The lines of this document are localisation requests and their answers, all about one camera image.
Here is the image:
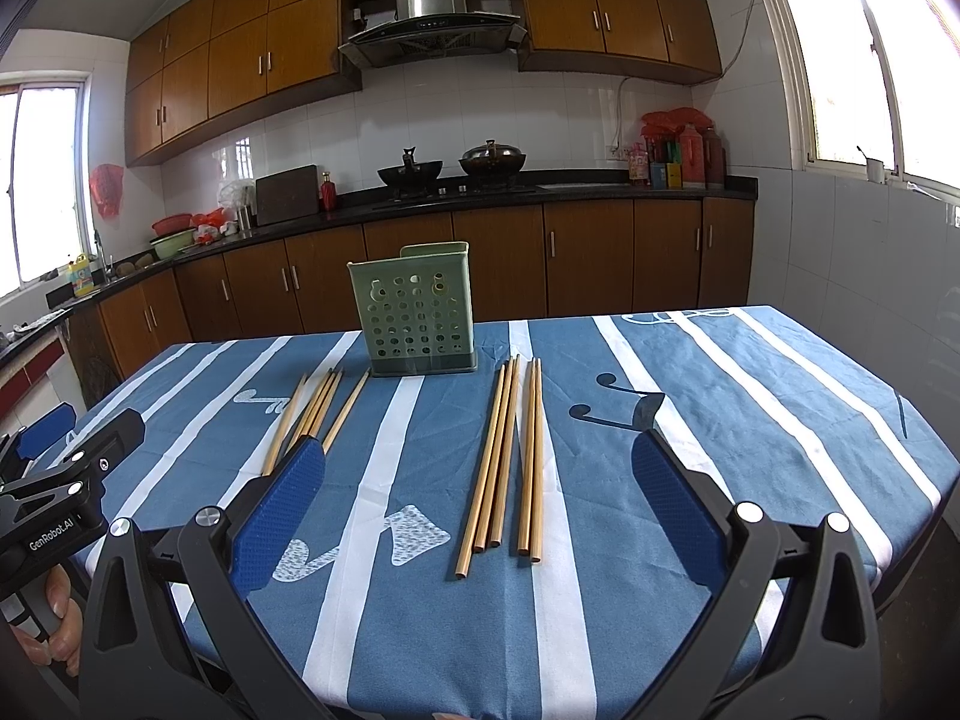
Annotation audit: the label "blue striped tablecloth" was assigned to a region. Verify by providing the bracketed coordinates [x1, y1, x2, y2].
[76, 307, 958, 718]

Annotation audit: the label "black wok with lid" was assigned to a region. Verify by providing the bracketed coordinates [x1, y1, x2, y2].
[459, 138, 527, 188]

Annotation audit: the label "yellow detergent bottle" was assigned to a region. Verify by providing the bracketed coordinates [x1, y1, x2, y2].
[67, 254, 94, 298]

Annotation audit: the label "wooden lower cabinets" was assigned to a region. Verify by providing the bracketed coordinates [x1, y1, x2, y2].
[62, 195, 755, 401]

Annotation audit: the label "cup on window sill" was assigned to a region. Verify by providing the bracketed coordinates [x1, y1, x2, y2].
[857, 148, 887, 185]

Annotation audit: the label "green perforated utensil holder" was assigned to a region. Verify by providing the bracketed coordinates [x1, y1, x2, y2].
[347, 241, 478, 377]

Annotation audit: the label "window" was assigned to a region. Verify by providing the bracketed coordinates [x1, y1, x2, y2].
[2, 80, 91, 296]
[763, 0, 958, 197]

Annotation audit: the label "red bottle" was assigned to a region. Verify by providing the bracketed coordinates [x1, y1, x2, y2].
[320, 171, 337, 215]

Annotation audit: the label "person's left hand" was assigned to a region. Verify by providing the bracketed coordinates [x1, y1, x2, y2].
[10, 566, 83, 678]

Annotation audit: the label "bamboo chopstick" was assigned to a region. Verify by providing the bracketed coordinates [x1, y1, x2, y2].
[488, 356, 519, 548]
[517, 359, 535, 556]
[454, 366, 506, 578]
[288, 369, 334, 447]
[295, 367, 342, 439]
[262, 376, 306, 476]
[473, 359, 514, 553]
[322, 369, 370, 455]
[308, 369, 343, 439]
[529, 358, 544, 562]

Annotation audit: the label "red plastic bag on wall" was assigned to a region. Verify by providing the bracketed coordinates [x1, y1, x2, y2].
[89, 163, 125, 220]

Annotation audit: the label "red basin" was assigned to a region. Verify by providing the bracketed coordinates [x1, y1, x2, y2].
[151, 213, 192, 238]

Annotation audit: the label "right window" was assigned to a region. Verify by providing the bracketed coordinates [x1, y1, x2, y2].
[763, 0, 958, 197]

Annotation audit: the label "stainless range hood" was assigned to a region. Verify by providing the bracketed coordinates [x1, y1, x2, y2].
[338, 0, 527, 70]

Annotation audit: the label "wooden cabinets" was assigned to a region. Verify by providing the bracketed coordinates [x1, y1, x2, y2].
[125, 0, 722, 166]
[62, 195, 755, 401]

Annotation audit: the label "wooden upper cabinets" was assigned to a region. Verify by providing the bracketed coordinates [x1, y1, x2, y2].
[125, 0, 722, 166]

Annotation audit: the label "black wok left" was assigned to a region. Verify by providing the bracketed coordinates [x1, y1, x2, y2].
[377, 146, 444, 199]

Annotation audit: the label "condiment bottles group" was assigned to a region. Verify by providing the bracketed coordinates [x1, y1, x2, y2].
[626, 107, 726, 190]

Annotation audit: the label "green basin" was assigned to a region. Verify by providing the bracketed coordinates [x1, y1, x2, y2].
[151, 227, 194, 260]

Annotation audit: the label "left window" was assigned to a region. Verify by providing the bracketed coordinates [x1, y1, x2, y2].
[2, 80, 91, 296]

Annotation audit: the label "dark cutting board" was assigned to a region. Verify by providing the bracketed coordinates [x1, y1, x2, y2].
[254, 164, 320, 226]

